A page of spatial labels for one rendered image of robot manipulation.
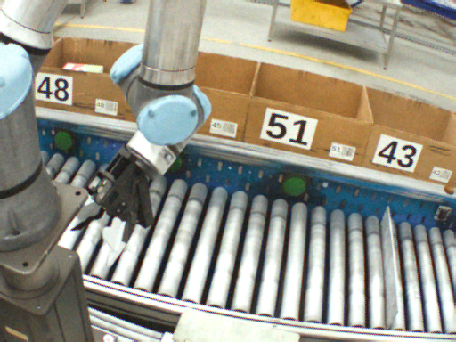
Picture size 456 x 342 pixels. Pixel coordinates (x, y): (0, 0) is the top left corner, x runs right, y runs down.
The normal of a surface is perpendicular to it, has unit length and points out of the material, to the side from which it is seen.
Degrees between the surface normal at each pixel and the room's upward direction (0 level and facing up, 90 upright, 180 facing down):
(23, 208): 67
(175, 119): 93
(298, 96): 89
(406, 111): 89
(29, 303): 0
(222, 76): 89
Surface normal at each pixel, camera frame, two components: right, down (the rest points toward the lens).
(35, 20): 0.46, 0.59
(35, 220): 0.77, 0.08
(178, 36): 0.29, 0.56
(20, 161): 0.84, 0.35
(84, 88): -0.14, 0.57
